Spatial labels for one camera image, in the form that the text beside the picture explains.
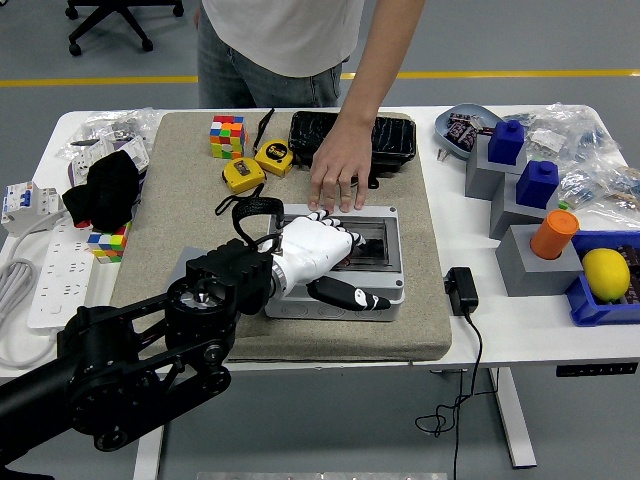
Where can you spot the yellow tape measure square label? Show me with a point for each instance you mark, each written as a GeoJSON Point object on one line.
{"type": "Point", "coordinates": [242, 175]}

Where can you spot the grey plastic enclosure box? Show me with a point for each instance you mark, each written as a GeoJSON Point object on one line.
{"type": "Point", "coordinates": [395, 300]}

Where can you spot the person's left hand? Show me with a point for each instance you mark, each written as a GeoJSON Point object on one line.
{"type": "Point", "coordinates": [342, 170]}

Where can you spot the dark parts in bin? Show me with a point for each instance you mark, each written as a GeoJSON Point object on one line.
{"type": "Point", "coordinates": [632, 260]}

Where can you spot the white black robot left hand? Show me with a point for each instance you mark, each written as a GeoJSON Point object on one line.
{"type": "Point", "coordinates": [315, 245]}

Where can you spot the white circuit breaker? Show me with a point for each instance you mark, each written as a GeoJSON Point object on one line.
{"type": "Point", "coordinates": [30, 205]}

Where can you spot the blue plastic block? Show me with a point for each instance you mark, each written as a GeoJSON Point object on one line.
{"type": "Point", "coordinates": [506, 142]}
{"type": "Point", "coordinates": [536, 187]}

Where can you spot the grey-brown mat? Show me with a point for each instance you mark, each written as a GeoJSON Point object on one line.
{"type": "Point", "coordinates": [310, 340]}

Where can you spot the black crinkled plastic tray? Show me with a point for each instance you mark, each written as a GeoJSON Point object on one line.
{"type": "Point", "coordinates": [395, 140]}

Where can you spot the blue plastic bin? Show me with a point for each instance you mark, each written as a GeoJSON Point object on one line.
{"type": "Point", "coordinates": [595, 312]}

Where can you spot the transparent hinged box lid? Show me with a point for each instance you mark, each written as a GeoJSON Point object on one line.
{"type": "Point", "coordinates": [372, 235]}

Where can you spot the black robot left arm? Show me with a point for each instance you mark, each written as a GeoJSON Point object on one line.
{"type": "Point", "coordinates": [125, 360]}

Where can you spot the clear bag of parts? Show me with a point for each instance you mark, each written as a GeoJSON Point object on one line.
{"type": "Point", "coordinates": [575, 130]}
{"type": "Point", "coordinates": [600, 190]}
{"type": "Point", "coordinates": [125, 122]}

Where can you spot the colourful puzzle cube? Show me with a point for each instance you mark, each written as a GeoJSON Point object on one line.
{"type": "Point", "coordinates": [107, 245]}
{"type": "Point", "coordinates": [227, 137]}

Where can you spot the dark wrapped candy pile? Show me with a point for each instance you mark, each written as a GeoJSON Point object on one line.
{"type": "Point", "coordinates": [465, 131]}

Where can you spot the blue-grey bowl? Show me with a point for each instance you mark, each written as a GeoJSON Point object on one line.
{"type": "Point", "coordinates": [445, 135]}

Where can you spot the black cloth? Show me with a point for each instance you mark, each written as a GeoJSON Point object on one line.
{"type": "Point", "coordinates": [107, 190]}

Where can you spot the yellow tape measure round label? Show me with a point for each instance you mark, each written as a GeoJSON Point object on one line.
{"type": "Point", "coordinates": [274, 155]}

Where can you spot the black power adapter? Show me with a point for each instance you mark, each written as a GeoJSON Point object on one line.
{"type": "Point", "coordinates": [462, 292]}

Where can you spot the white power strip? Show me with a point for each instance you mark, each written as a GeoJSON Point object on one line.
{"type": "Point", "coordinates": [62, 275]}

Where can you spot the small metal screws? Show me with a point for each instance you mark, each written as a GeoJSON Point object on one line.
{"type": "Point", "coordinates": [442, 155]}

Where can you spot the grey block with round hole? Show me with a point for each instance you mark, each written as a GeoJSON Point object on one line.
{"type": "Point", "coordinates": [530, 277]}
{"type": "Point", "coordinates": [180, 262]}

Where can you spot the yellow lemon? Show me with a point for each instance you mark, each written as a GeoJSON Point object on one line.
{"type": "Point", "coordinates": [606, 275]}

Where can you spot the black office chair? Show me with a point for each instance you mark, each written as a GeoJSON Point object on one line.
{"type": "Point", "coordinates": [112, 17]}

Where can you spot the black table control panel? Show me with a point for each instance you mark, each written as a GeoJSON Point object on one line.
{"type": "Point", "coordinates": [595, 370]}

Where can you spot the person's left forearm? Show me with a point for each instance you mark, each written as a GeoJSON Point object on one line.
{"type": "Point", "coordinates": [385, 65]}

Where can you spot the person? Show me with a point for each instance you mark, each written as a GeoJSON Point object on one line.
{"type": "Point", "coordinates": [280, 35]}

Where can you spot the white table leg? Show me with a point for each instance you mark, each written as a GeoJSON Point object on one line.
{"type": "Point", "coordinates": [150, 455]}
{"type": "Point", "coordinates": [515, 425]}

